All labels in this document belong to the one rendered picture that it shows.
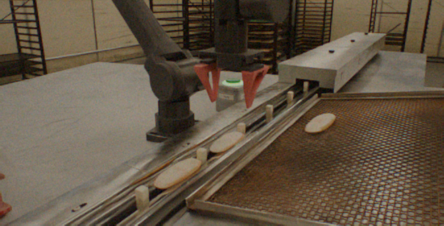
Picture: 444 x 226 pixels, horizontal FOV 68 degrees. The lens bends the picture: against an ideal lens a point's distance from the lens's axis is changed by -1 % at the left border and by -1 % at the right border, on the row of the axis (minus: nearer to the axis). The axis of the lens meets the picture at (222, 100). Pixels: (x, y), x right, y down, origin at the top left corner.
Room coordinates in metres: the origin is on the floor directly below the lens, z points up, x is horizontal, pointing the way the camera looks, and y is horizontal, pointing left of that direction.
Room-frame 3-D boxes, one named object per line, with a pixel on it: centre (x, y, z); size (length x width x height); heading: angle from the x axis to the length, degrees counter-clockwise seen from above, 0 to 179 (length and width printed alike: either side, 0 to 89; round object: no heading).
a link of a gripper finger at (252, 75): (0.58, -0.04, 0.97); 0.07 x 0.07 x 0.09; 59
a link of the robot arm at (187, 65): (0.69, 0.09, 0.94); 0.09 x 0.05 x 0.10; 48
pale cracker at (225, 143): (0.58, -0.01, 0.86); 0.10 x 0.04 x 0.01; 149
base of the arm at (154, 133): (0.70, 0.11, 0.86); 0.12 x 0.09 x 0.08; 160
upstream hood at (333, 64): (1.51, -0.58, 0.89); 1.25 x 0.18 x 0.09; 149
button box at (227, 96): (0.86, -0.03, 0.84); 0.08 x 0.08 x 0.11; 59
